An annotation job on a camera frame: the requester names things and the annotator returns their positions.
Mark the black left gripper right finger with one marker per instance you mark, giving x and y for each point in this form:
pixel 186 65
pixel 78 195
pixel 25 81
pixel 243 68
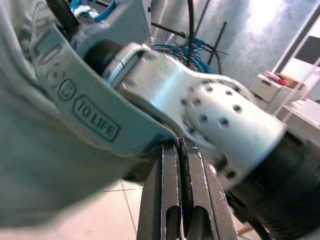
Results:
pixel 210 212

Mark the white storage box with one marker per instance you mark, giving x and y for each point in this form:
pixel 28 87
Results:
pixel 265 87

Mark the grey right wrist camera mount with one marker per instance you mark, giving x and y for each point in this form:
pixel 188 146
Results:
pixel 125 20

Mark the cardboard box red items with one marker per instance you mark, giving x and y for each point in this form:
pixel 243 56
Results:
pixel 287 80

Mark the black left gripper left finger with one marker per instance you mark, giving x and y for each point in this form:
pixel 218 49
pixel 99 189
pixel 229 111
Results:
pixel 157 200

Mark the grey green garment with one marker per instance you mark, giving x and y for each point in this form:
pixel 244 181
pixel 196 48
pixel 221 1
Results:
pixel 50 137

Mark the white metal shelf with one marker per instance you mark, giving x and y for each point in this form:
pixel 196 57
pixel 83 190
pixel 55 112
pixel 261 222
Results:
pixel 310 110

